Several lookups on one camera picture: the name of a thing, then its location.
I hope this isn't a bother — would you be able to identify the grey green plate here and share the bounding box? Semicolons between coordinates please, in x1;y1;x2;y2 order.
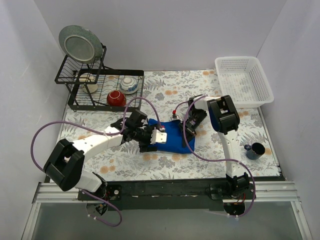
58;25;103;64

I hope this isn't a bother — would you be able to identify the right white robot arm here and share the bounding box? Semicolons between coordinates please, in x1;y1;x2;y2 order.
179;94;250;199

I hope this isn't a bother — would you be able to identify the blue printed t shirt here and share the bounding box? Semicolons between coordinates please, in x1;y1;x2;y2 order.
148;120;191;154

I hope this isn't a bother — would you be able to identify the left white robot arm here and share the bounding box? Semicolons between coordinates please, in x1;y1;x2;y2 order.
43;110;165;200

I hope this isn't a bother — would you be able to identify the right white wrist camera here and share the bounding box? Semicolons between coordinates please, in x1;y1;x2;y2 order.
170;110;181;122

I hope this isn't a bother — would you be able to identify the white plastic basket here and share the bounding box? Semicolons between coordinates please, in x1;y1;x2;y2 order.
215;56;274;108

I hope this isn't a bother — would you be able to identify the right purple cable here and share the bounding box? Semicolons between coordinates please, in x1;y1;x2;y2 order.
172;94;257;218

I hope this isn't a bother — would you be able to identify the aluminium frame rail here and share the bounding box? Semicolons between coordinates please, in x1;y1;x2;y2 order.
22;180;312;240

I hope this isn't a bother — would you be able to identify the black wire dish rack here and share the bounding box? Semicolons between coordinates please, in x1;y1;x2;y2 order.
54;45;145;112

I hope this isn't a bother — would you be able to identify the purple cable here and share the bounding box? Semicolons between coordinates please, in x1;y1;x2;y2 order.
30;96;166;228
172;94;257;218

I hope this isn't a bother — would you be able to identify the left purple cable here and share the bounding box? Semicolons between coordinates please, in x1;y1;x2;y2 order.
30;96;166;228

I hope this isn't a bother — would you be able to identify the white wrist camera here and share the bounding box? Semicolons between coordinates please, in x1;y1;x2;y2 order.
170;110;181;122
150;129;167;145

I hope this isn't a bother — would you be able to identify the red bowl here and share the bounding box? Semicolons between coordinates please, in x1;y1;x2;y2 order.
106;90;127;107

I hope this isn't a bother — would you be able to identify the dark blue mug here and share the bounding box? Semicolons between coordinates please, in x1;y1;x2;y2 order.
244;142;266;160

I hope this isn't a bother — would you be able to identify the cream mug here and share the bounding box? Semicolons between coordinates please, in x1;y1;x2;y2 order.
79;73;98;94

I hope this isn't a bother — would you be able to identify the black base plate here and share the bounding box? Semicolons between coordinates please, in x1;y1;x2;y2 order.
77;176;257;212

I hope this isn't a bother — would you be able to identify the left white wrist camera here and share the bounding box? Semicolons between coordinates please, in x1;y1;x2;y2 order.
150;129;167;145

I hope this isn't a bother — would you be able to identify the white blue patterned bowl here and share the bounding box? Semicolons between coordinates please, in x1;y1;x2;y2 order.
119;76;138;95

